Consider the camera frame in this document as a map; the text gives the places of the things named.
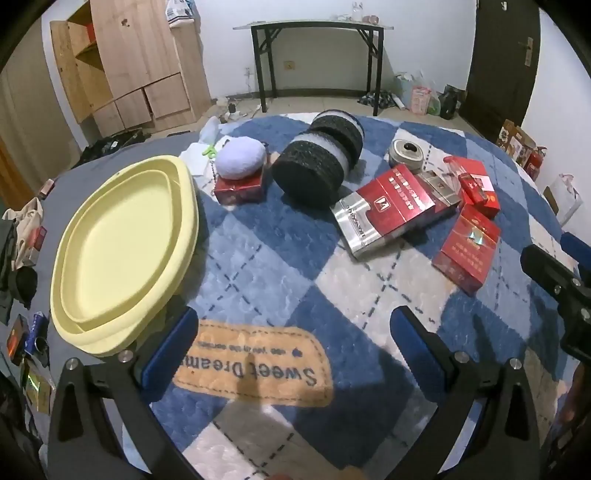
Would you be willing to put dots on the dark door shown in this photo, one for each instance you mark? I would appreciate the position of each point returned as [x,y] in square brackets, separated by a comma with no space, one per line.
[503,60]

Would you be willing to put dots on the wooden wardrobe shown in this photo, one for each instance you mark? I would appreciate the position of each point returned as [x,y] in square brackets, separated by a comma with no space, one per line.
[138,55]

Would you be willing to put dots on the black jug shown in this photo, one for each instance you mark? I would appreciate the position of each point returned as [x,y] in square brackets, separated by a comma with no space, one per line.
[450,104]

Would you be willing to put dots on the pink bag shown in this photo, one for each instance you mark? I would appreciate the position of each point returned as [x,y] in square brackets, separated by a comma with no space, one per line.
[421,101]

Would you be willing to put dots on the red and silver cigarette box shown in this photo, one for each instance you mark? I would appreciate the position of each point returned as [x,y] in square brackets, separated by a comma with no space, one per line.
[388,203]

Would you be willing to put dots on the blue checkered fleece blanket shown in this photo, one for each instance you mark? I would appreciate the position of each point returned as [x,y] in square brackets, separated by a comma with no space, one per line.
[286,277]

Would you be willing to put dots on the round silver tin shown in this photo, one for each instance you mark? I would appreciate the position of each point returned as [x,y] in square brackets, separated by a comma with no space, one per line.
[405,159]

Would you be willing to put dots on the small green toy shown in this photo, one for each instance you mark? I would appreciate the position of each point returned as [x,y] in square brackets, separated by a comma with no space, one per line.
[210,151]

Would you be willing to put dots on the beige curtain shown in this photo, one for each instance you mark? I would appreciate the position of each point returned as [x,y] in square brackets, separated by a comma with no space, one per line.
[27,115]

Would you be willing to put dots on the white plastic bag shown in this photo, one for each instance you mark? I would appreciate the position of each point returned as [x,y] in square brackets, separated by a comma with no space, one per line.
[406,85]

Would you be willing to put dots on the glass jar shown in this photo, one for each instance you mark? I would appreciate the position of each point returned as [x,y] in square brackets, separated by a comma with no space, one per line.
[358,13]

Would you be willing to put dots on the small pale yellow tray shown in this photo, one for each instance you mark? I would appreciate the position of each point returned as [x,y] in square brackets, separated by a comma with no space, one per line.
[120,249]

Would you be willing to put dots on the grey bed sheet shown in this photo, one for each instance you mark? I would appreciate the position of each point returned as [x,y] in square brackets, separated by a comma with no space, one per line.
[60,212]

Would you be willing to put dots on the beige cloth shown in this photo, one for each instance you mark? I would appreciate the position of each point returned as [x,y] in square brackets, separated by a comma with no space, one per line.
[25,221]

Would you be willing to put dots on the red box with clear wrap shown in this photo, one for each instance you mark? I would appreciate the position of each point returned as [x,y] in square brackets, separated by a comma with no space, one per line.
[480,184]

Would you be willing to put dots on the light blue cloth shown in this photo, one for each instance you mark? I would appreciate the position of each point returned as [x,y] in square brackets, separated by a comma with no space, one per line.
[210,131]

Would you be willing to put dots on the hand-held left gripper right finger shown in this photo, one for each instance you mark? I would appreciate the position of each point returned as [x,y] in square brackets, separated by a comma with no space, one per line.
[415,350]

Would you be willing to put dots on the black folding table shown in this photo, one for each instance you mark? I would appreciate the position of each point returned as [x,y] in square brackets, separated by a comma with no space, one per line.
[318,26]

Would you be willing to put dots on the blue tube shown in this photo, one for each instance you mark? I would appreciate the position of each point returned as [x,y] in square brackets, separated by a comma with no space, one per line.
[37,330]

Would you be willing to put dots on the black and white foam roller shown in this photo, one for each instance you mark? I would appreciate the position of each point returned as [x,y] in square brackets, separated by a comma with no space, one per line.
[304,175]
[341,129]

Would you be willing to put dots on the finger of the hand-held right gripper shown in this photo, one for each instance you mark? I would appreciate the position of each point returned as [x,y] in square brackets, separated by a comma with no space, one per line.
[545,270]
[579,249]

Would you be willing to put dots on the purple plush pouch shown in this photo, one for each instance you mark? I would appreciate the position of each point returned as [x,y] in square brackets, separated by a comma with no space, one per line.
[240,157]

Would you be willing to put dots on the large pale yellow tray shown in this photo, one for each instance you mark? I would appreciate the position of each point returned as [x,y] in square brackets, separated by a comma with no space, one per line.
[189,212]

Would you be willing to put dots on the black bag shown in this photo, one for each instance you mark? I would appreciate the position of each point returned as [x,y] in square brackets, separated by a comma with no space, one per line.
[111,147]

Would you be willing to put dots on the printed cardboard box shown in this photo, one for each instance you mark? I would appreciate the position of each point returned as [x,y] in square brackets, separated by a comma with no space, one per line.
[515,141]

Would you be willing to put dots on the red box with gold dots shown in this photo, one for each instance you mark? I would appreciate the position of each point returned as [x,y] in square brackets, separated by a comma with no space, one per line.
[240,191]

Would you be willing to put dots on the small copper box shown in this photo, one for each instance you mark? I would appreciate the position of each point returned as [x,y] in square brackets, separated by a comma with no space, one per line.
[47,188]

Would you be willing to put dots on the orange and black box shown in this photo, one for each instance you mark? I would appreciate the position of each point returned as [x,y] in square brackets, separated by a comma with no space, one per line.
[17,339]

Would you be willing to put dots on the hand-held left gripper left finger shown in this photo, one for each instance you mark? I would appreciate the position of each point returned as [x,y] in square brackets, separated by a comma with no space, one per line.
[171,350]

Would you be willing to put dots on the red and gold cigarette box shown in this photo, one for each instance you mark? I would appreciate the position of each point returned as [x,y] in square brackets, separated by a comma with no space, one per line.
[468,249]

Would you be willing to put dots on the red and white small box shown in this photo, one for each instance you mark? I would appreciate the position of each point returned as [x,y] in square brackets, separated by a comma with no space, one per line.
[37,239]

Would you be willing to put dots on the red fire extinguisher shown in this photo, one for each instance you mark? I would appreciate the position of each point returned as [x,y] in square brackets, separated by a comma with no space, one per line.
[535,164]

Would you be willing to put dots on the white paper bag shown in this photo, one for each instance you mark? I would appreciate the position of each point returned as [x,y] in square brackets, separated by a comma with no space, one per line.
[565,201]

